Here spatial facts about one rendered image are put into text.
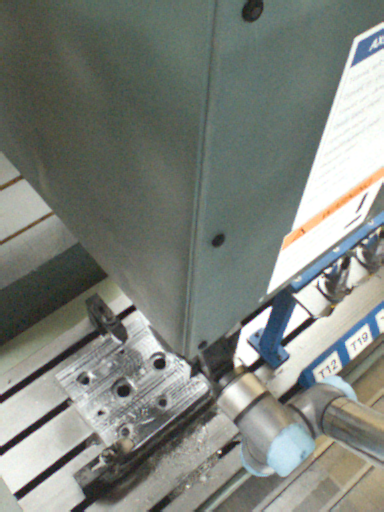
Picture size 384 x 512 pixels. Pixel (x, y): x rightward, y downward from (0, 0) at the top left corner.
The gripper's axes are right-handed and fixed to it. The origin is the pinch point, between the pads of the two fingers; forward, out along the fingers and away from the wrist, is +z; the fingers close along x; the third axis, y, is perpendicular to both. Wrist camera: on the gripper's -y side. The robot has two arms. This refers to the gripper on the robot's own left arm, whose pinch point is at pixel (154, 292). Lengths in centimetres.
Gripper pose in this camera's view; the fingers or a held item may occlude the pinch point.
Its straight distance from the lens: 95.8
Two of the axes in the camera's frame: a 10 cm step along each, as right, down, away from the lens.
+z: -6.4, -6.7, 3.8
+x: 7.6, -5.2, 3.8
